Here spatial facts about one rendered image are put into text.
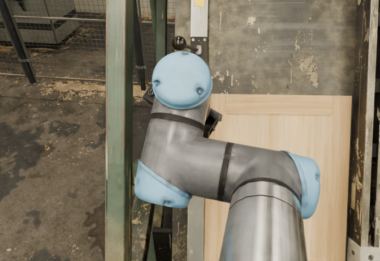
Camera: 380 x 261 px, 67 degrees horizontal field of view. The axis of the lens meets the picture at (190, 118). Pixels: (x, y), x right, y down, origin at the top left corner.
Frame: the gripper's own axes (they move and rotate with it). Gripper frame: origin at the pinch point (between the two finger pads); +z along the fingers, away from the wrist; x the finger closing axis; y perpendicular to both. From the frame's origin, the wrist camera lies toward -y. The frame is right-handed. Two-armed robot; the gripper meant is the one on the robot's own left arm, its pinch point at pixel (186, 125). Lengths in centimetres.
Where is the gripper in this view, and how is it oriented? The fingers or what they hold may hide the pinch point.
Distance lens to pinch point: 69.4
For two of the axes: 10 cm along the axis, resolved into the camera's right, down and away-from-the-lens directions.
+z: 0.6, 2.3, 9.7
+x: 5.3, -8.3, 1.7
